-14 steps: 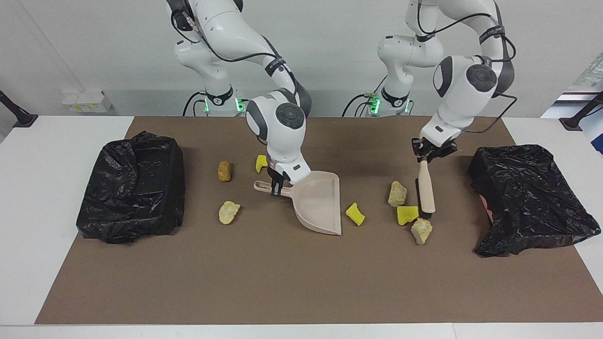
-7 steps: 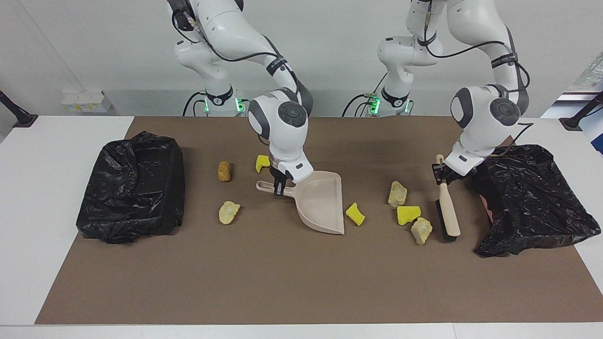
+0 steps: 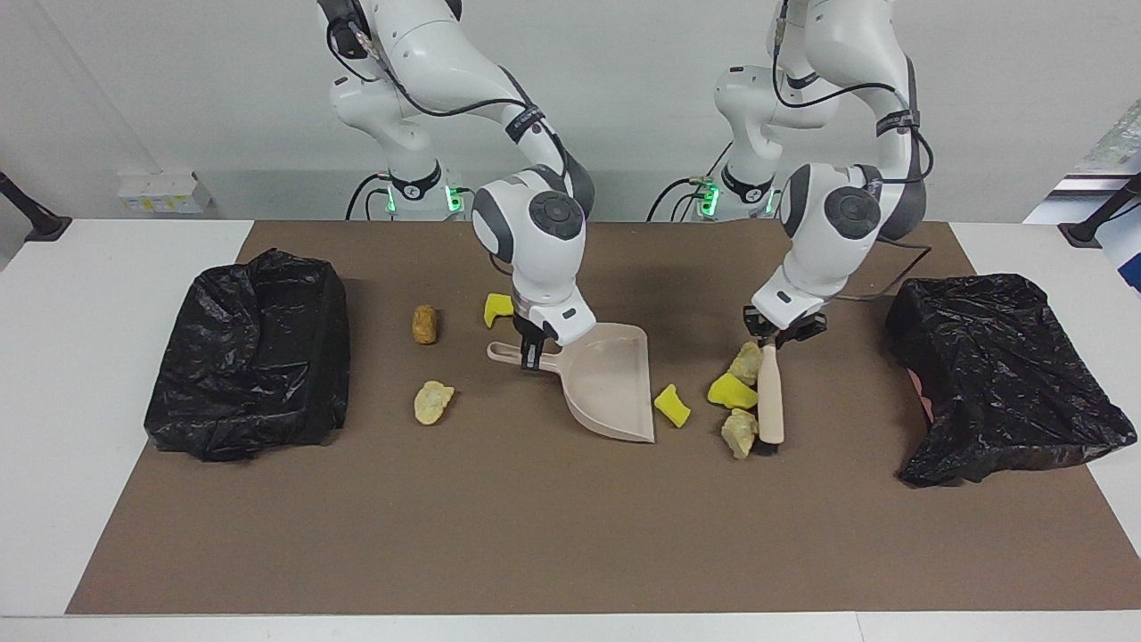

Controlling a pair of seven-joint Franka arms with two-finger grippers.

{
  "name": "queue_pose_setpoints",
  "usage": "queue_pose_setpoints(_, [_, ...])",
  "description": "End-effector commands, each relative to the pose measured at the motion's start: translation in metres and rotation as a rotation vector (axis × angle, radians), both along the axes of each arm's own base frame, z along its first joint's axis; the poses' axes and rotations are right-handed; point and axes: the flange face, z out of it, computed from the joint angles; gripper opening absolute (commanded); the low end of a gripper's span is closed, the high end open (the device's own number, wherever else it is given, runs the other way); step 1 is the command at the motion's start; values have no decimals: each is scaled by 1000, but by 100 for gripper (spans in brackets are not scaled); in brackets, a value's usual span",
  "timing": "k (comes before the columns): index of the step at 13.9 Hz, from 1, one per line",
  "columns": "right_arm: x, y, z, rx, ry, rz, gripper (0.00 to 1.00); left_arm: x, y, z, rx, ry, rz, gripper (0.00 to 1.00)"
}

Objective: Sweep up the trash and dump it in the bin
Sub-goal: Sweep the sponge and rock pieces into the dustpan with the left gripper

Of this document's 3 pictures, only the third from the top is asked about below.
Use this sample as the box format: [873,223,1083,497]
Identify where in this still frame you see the pale crusty bread chunk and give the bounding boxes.
[728,342,765,386]
[414,381,456,425]
[720,408,760,460]

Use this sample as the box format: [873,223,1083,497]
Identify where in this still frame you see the beige hand brush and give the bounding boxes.
[755,343,787,457]

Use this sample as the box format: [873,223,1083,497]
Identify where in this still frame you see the beige plastic dustpan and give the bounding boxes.
[487,323,657,444]

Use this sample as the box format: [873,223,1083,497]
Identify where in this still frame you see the black plastic trash bag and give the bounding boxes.
[144,248,351,462]
[885,274,1138,488]

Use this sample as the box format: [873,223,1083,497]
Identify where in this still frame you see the brown table mat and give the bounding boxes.
[65,220,1141,616]

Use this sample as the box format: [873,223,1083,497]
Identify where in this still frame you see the black stand foot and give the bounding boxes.
[1059,174,1141,249]
[0,171,72,243]

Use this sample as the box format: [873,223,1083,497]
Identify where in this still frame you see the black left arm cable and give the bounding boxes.
[771,0,935,304]

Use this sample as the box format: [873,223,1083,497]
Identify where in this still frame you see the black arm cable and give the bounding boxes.
[323,0,576,179]
[771,0,935,304]

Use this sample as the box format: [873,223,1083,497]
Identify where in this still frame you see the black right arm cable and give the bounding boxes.
[323,0,576,179]

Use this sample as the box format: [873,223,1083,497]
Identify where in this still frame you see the white wall socket box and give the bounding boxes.
[118,171,215,215]

